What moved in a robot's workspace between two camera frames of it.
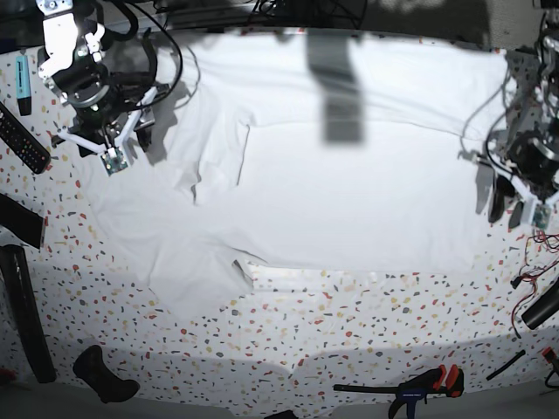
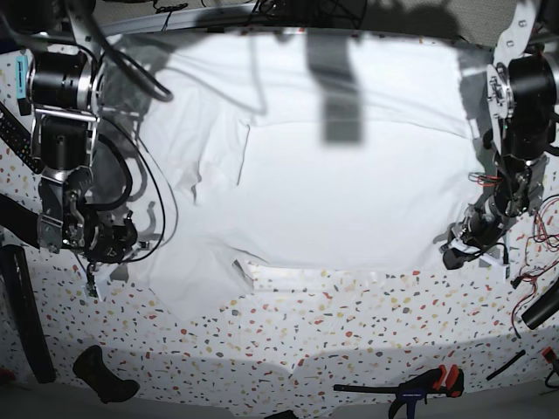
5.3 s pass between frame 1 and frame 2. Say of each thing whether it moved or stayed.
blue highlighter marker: stayed
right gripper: moved
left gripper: moved
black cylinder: stayed
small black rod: stayed
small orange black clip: stayed
